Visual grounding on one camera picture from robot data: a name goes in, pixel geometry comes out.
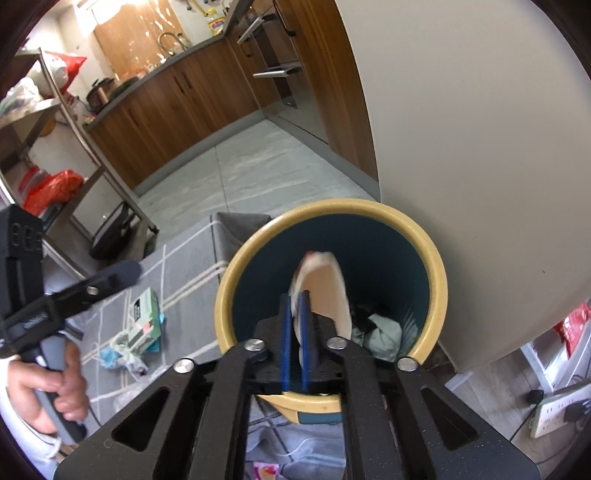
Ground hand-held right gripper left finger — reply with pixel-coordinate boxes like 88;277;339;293
54;293;293;480

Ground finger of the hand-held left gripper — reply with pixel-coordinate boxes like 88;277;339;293
44;260;142;320

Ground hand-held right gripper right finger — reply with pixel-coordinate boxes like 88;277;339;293
298;291;539;480

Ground red and white paper cup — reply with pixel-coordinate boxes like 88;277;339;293
288;250;354;365

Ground white cloth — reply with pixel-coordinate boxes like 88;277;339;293
353;314;403;361

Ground teal bin with yellow rim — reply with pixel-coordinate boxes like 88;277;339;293
215;198;448;425

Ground person's left hand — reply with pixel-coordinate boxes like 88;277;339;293
8;344;89;433

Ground black dustpan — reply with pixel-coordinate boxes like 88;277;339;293
89;203;139;259

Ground green tissue packet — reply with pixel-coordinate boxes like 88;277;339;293
124;287;163;348

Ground cyan plastic wrapper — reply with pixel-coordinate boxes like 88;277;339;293
99;346;122;371

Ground crumpled white wrapper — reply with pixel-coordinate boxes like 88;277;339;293
108;332;149;376

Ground large red plastic bag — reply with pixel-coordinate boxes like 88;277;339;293
23;168;86;217

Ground metal shelf rack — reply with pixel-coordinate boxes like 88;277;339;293
0;48;160;278

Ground dark rice cooker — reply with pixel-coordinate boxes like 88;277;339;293
87;78;116;114

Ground wooden kitchen cabinets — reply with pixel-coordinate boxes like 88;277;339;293
88;0;382;190

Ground red and white plastic bag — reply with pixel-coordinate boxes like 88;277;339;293
44;52;88;89

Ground grey kitchen countertop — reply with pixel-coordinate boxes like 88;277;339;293
83;0;250;132

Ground white refrigerator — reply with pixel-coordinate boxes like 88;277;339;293
335;0;591;376

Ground metal faucet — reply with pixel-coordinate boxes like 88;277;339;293
158;31;190;58

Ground white power strip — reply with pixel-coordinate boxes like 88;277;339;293
529;385;591;439

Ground steel built-in oven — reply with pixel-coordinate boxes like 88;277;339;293
238;0;331;144

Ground red packet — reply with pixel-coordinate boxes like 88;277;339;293
554;302;591;357

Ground white wire rack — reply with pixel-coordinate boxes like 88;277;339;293
519;339;591;394

